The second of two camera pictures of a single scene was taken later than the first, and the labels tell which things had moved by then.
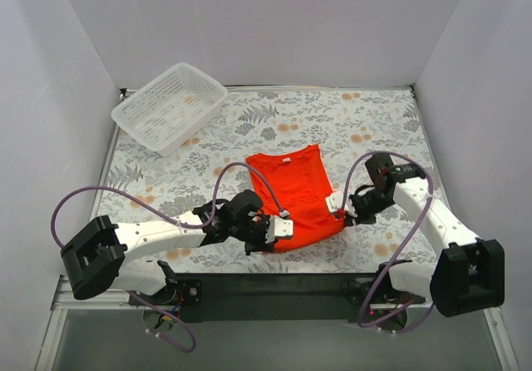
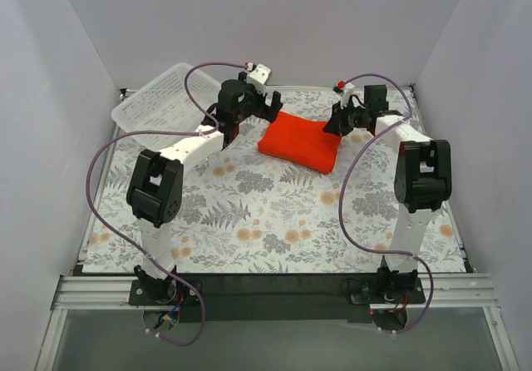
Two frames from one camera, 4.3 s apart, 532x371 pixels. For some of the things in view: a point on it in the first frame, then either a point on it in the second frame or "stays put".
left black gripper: [261, 231] -> [264, 105]
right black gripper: [354, 206] -> [340, 119]
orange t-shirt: [303, 185] -> [300, 140]
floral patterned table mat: [139, 184] stays put
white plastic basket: [165, 111] stays put
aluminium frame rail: [65, 298] stays put
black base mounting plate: [275, 298] stays put
